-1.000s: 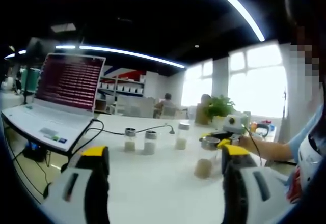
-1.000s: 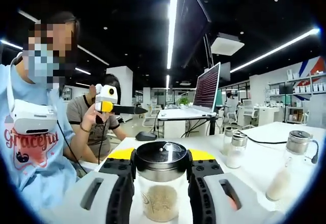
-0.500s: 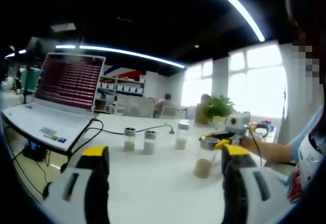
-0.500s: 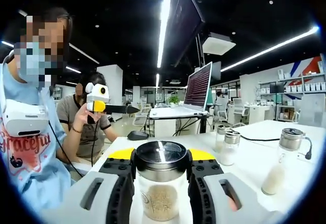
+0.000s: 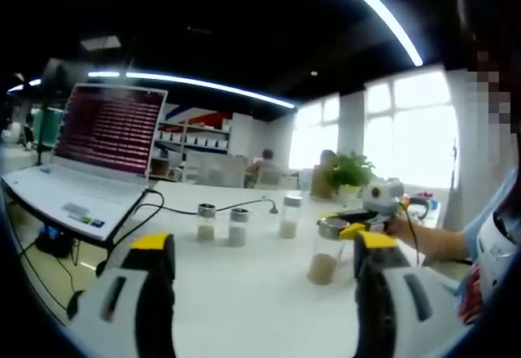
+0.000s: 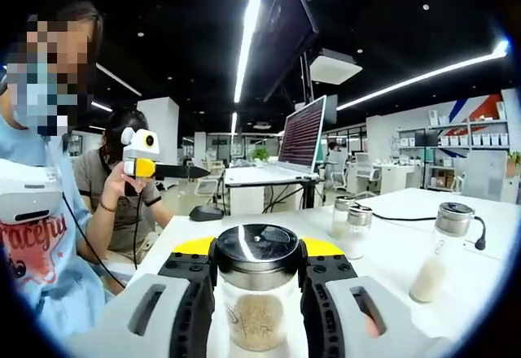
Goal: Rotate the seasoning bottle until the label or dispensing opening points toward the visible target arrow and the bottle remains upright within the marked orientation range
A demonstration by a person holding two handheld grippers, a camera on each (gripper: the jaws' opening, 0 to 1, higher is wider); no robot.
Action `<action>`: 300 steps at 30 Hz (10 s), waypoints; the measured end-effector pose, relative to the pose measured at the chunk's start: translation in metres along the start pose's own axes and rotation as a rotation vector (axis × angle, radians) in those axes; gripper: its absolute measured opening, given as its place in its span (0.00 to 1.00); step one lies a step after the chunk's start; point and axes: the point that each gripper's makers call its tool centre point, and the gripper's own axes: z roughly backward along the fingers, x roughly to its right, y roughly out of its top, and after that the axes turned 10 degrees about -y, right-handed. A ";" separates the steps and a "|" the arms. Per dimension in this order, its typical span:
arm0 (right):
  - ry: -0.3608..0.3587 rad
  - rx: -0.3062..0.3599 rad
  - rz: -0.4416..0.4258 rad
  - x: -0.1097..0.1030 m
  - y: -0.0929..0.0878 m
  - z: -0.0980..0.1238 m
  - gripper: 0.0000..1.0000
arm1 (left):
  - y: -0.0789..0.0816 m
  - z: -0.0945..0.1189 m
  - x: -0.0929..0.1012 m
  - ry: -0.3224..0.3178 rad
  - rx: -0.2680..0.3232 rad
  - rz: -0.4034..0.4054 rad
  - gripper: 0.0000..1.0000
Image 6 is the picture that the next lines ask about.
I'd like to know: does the white laptop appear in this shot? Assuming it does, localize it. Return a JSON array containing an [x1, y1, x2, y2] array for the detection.
[[223, 94, 328, 186]]

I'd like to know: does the white mesh office chair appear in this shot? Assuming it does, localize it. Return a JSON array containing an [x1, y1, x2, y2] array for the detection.
[[327, 158, 347, 190], [353, 160, 382, 194]]

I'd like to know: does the large dark hanging monitor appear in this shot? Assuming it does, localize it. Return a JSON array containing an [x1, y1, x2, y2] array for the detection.
[[250, 0, 320, 103]]

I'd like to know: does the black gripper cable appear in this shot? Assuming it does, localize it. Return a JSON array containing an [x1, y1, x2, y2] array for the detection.
[[132, 190, 143, 265]]

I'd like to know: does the white powder seasoning bottle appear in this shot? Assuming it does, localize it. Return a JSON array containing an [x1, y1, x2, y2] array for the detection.
[[345, 205, 374, 260], [409, 202, 476, 304]]

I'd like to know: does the brown granule seasoning bottle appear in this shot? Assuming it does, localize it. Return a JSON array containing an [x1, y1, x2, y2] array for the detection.
[[213, 222, 302, 353]]

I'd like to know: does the person's dark hair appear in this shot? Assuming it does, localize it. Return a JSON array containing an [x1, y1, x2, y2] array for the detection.
[[36, 0, 105, 109]]

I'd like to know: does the black computer mouse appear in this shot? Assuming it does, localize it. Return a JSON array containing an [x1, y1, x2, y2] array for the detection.
[[189, 205, 225, 222]]

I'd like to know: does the black device cable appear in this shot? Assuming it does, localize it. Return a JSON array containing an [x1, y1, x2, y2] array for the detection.
[[60, 193, 127, 290]]

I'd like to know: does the black power cable with plug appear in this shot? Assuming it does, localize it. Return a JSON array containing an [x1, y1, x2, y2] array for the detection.
[[370, 210, 488, 252]]

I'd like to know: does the white storage shelf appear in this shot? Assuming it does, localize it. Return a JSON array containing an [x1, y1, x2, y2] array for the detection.
[[396, 105, 512, 188]]

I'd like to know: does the small potted plant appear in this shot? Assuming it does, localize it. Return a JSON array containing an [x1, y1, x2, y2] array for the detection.
[[506, 150, 521, 176], [248, 146, 270, 164]]

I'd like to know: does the small dark hanging monitor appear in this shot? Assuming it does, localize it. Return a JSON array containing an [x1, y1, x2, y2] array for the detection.
[[323, 94, 339, 125]]

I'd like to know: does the white ceiling air conditioner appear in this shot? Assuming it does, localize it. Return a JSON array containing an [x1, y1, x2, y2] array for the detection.
[[309, 48, 363, 85]]

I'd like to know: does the person's left hand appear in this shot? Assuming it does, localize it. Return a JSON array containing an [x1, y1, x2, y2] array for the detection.
[[101, 166, 143, 212]]

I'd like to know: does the long ceiling light strip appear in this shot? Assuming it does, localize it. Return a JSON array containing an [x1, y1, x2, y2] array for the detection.
[[233, 0, 272, 104]]

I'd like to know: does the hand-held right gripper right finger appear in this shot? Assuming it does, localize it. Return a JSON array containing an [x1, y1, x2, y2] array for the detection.
[[299, 236, 453, 358]]

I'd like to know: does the black laptop stand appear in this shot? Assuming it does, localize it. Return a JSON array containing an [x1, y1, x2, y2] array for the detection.
[[221, 172, 326, 215]]

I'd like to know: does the black monitor on floor stand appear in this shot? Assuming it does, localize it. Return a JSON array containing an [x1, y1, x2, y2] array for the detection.
[[414, 129, 440, 188]]

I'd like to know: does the row of white storage boxes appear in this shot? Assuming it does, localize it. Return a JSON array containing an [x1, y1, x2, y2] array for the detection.
[[437, 107, 510, 147]]

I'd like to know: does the white chest device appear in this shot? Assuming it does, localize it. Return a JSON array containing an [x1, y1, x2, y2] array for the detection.
[[0, 158, 64, 225]]

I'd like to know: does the tan powder seasoning bottle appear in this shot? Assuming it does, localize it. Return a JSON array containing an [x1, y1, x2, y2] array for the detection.
[[331, 195, 356, 240]]

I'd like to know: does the grey office chair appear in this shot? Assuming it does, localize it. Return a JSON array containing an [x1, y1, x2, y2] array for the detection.
[[462, 150, 510, 203]]

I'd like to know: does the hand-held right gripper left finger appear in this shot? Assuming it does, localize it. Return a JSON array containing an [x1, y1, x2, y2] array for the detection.
[[67, 235, 217, 358]]

